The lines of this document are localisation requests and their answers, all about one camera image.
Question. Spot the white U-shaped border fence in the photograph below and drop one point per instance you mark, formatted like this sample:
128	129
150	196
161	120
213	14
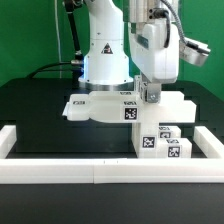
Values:
97	171

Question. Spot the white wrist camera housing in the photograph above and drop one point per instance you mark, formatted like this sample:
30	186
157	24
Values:
193	52

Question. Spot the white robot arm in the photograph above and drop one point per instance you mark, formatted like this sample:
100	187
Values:
108	65

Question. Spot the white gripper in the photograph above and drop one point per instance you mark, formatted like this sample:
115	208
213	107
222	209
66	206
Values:
157	63

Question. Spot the white chair back frame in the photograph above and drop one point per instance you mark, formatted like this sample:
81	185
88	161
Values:
128	107

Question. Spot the white chair seat block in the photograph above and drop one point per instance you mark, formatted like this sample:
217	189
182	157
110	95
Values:
144	139

